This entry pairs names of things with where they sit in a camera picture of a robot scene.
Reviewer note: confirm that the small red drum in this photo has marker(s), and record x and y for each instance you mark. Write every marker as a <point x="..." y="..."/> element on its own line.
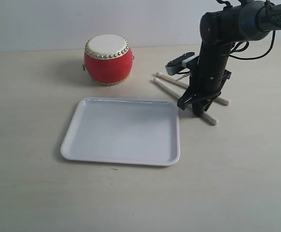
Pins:
<point x="108" y="58"/>

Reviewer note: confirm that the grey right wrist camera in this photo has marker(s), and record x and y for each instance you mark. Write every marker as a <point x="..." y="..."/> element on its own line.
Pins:
<point x="175" y="66"/>

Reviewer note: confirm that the wooden drumstick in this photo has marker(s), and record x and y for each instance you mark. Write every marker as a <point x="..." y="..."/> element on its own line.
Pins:
<point x="175" y="94"/>
<point x="183" y="84"/>

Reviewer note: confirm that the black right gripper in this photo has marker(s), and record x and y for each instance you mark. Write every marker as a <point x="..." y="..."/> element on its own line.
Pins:
<point x="207" y="71"/>

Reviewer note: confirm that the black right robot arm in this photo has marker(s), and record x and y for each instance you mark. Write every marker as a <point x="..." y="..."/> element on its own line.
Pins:
<point x="222" y="32"/>

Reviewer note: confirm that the white rectangular plastic tray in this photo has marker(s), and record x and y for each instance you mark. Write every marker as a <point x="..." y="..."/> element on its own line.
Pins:
<point x="123" y="131"/>

